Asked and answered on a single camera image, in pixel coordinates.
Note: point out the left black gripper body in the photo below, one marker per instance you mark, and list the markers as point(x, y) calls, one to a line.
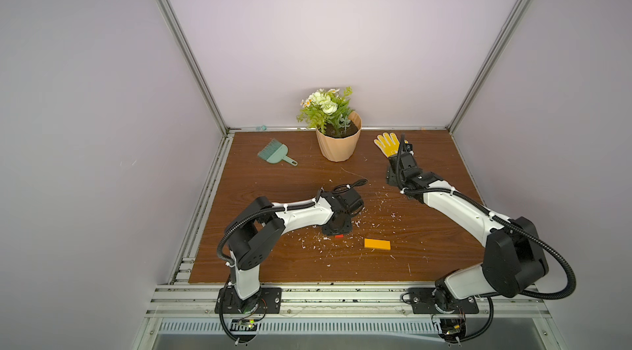
point(344, 227)

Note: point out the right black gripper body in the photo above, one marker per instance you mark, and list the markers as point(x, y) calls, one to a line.
point(399, 160)

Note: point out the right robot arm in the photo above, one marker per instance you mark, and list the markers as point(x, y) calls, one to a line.
point(514, 256)

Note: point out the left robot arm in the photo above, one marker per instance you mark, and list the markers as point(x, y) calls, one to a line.
point(250, 238)

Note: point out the yellow work glove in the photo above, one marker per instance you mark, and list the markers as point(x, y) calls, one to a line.
point(388, 143)

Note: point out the yellow block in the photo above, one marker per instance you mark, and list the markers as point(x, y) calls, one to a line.
point(377, 244)

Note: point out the green hand brush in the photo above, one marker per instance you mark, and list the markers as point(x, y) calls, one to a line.
point(276, 152)

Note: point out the artificial green white plant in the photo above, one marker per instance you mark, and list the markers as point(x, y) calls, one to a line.
point(328, 111)

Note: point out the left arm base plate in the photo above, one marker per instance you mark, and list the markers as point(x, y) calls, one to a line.
point(267, 300)

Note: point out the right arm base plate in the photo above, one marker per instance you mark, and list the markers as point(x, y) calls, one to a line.
point(432, 300)

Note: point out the aluminium front rail frame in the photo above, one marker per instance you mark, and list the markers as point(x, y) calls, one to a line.
point(354, 300)

